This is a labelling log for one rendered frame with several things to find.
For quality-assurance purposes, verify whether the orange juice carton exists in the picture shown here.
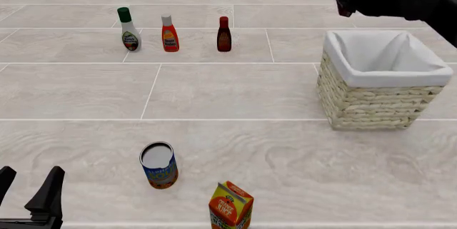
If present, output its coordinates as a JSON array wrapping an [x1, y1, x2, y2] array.
[[208, 180, 255, 229]]

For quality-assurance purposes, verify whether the dark brown sauce bottle red cap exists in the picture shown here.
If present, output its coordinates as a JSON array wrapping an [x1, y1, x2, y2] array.
[[216, 16, 233, 53]]

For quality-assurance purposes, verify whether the orange-red sauce bottle white cap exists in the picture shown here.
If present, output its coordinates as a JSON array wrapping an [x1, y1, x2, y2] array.
[[161, 14, 181, 53]]

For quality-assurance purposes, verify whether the blue alphabet soup can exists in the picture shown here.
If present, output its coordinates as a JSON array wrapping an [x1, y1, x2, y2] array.
[[139, 141, 179, 190]]

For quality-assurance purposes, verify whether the woven basket with white lining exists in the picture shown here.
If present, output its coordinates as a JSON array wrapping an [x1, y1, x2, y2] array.
[[316, 29, 454, 131]]

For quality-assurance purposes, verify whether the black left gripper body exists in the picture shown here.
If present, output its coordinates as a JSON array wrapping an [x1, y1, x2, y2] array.
[[0, 217, 64, 229]]

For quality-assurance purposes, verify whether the white dressing bottle green cap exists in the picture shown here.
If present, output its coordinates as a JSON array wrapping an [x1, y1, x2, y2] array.
[[116, 6, 142, 53]]

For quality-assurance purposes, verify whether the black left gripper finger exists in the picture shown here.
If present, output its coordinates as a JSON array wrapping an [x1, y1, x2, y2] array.
[[24, 165, 66, 223], [0, 165, 17, 206]]

